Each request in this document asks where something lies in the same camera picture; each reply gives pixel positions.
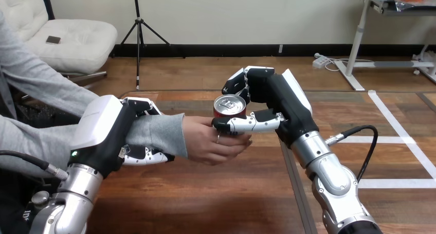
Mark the white cushioned chair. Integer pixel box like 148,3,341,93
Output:
0,0,118,89

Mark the person's hand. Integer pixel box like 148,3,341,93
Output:
182,116,253,166

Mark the black cable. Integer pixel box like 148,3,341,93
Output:
0,150,69,181
325,125,379,183

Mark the white desk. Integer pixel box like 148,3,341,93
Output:
333,0,436,92

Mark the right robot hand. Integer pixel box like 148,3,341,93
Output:
211,65,320,149

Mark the person's body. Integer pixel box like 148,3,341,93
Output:
0,11,99,234

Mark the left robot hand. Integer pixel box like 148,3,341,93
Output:
67,95,175,179

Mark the person's forearm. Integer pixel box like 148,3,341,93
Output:
10,113,188,159

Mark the black tripod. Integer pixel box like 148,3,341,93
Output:
110,0,171,91

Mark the white power strip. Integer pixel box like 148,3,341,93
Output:
312,53,330,69

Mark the tangle of cables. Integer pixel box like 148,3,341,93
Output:
323,58,375,73

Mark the red and white drink can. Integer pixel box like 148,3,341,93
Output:
213,94,247,119

